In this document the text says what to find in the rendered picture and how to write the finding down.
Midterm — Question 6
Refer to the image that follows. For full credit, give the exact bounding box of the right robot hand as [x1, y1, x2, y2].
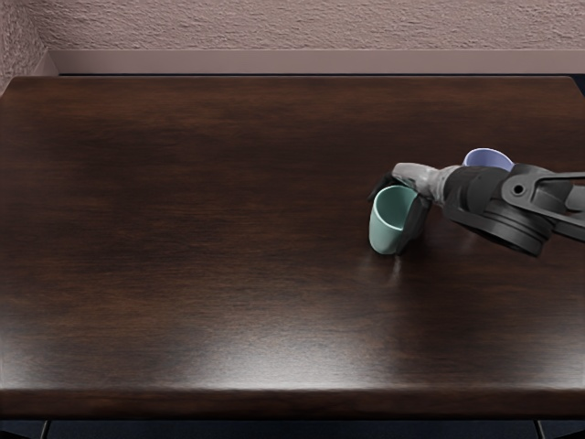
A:
[367, 162, 458, 256]

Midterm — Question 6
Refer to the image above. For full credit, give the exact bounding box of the teal green cup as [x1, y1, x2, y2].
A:
[368, 185, 419, 255]

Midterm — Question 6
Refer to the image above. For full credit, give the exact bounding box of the lavender blue cup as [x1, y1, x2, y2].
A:
[462, 147, 515, 173]

